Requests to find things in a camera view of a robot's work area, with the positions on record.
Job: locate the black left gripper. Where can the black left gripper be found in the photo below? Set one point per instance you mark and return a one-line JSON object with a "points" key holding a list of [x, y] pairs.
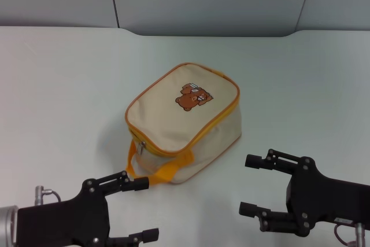
{"points": [[60, 224]]}

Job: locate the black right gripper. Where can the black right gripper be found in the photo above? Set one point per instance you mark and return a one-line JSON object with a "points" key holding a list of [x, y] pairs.
{"points": [[326, 200]]}

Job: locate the beige orange-trimmed bear food bag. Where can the beige orange-trimmed bear food bag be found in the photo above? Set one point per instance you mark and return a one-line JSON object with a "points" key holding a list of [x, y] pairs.
{"points": [[179, 119]]}

